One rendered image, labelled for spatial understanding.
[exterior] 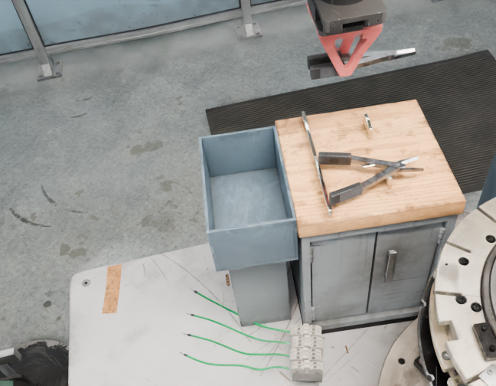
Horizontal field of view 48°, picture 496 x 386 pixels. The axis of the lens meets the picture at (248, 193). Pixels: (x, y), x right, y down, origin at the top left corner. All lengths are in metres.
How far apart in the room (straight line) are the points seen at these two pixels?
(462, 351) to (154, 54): 2.50
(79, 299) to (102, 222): 1.16
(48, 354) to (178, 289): 0.99
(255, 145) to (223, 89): 1.79
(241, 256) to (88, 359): 0.35
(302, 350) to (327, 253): 0.18
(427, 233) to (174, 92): 2.00
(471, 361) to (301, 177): 0.30
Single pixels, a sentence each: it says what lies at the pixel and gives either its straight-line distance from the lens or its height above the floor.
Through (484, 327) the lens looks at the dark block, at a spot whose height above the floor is 1.11.
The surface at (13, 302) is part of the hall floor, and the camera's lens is 2.09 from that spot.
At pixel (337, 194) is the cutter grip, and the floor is 1.10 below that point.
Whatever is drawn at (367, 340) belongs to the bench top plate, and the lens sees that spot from 0.91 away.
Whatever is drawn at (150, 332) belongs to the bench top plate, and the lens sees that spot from 0.94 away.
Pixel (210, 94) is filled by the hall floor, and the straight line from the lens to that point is 2.57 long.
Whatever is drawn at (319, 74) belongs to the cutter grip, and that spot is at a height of 1.18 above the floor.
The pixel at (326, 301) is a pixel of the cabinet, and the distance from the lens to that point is 0.84.
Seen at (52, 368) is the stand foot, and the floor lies 0.02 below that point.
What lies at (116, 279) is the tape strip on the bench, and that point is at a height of 0.78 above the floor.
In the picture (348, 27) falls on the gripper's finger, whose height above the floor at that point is 1.26.
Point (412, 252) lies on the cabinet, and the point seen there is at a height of 0.96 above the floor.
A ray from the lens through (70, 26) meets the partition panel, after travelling 2.84.
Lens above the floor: 1.59
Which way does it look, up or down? 49 degrees down
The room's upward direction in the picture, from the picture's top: 8 degrees counter-clockwise
